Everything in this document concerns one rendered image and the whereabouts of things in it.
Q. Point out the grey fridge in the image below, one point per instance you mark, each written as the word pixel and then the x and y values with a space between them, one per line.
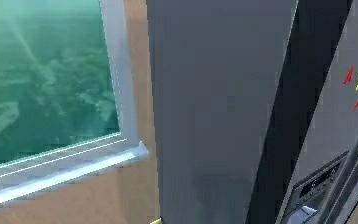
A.
pixel 220 110

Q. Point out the grey framed window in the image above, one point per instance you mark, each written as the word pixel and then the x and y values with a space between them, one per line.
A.
pixel 47 83

